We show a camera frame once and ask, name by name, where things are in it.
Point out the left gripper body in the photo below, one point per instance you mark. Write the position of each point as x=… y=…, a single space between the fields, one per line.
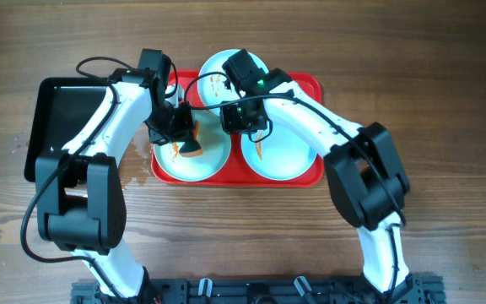
x=180 y=132

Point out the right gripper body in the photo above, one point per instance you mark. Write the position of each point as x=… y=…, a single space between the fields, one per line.
x=243 y=122

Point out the orange green sponge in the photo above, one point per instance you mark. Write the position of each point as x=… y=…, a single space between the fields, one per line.
x=191 y=148

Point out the white plate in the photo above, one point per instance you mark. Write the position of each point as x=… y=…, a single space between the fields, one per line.
x=279 y=155
x=212 y=89
x=170 y=165

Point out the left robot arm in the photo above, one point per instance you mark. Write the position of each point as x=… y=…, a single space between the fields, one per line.
x=79 y=203

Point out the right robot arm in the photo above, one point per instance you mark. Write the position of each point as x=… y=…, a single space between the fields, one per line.
x=365 y=176

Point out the red plastic tray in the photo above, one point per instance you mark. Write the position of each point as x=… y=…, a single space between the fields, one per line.
x=236 y=173

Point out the black rectangular water tray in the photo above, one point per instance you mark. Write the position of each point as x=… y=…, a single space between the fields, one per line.
x=63 y=107

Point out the white plate top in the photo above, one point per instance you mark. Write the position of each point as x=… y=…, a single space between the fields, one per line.
x=212 y=89

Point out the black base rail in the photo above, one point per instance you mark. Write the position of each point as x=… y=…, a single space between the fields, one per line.
x=416 y=288

